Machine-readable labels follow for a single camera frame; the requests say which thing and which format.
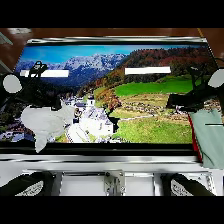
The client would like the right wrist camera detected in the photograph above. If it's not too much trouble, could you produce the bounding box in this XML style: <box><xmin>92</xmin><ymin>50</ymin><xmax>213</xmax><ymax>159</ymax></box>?
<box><xmin>189</xmin><ymin>65</ymin><xmax>205</xmax><ymax>88</ymax></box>

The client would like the white garment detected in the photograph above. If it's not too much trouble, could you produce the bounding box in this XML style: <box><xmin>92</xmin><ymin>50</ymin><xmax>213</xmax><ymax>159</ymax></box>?
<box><xmin>20</xmin><ymin>99</ymin><xmax>77</xmax><ymax>154</ymax></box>

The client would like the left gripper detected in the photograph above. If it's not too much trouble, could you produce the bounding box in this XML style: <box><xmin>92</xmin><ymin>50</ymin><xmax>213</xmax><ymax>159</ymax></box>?
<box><xmin>48</xmin><ymin>97</ymin><xmax>65</xmax><ymax>113</ymax></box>

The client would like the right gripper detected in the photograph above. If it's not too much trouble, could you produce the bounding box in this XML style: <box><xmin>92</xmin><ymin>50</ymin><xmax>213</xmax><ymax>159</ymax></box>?
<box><xmin>165</xmin><ymin>93</ymin><xmax>193</xmax><ymax>112</ymax></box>

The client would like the red garment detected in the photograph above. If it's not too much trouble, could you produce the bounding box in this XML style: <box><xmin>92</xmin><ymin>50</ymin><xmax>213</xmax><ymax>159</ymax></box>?
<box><xmin>187</xmin><ymin>112</ymin><xmax>205</xmax><ymax>165</ymax></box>

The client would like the pale green garment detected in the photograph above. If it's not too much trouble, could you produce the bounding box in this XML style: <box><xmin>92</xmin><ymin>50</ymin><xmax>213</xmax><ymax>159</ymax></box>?
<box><xmin>189</xmin><ymin>108</ymin><xmax>224</xmax><ymax>170</ymax></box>

